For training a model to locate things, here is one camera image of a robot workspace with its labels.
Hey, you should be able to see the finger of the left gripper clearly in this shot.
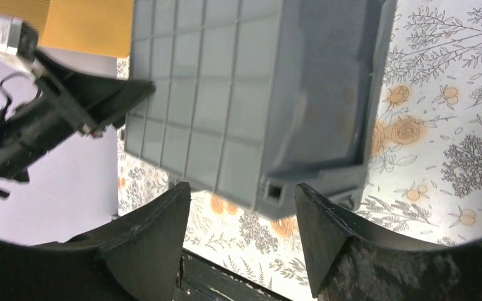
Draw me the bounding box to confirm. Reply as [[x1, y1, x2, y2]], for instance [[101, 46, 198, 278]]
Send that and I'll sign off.
[[64, 75, 156, 137]]

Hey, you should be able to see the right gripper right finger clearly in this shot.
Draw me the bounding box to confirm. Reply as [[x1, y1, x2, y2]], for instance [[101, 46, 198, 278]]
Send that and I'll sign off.
[[295, 184, 482, 300]]

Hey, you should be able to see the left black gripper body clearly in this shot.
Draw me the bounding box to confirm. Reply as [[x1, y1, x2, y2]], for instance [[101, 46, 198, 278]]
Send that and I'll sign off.
[[0, 51, 100, 198]]

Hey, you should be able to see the floral patterned table mat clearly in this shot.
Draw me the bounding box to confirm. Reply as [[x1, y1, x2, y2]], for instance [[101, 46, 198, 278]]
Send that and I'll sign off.
[[120, 1, 482, 300]]

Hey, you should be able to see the yellow slatted waste bin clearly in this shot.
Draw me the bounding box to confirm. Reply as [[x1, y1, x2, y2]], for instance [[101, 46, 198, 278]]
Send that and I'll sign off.
[[0, 0, 134, 58]]

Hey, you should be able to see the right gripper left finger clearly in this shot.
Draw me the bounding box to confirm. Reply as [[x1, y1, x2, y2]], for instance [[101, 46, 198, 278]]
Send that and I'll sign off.
[[0, 182, 191, 300]]

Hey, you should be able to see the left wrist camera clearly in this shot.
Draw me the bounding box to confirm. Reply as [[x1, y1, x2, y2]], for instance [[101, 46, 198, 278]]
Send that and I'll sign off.
[[0, 15, 39, 73]]

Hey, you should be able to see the large grey plastic crate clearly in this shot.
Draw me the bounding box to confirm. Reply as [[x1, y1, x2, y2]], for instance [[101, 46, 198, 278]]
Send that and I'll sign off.
[[124, 1, 397, 219]]

